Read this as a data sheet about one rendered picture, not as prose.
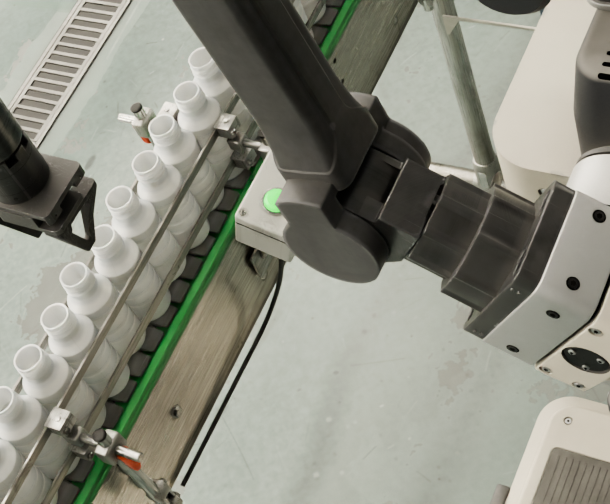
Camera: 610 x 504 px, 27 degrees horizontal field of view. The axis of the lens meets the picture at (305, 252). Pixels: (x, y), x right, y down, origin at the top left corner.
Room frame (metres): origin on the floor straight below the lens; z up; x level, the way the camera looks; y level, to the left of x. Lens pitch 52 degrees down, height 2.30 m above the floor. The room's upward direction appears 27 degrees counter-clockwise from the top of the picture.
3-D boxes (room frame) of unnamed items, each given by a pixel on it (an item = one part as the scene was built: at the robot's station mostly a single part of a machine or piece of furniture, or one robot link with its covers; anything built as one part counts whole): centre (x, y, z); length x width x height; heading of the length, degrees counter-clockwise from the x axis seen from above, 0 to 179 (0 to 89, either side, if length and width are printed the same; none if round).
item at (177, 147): (1.16, 0.09, 1.08); 0.06 x 0.06 x 0.17
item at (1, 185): (0.85, 0.20, 1.51); 0.10 x 0.07 x 0.07; 43
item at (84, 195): (0.84, 0.19, 1.44); 0.07 x 0.07 x 0.09; 43
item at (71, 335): (0.96, 0.30, 1.08); 0.06 x 0.06 x 0.17
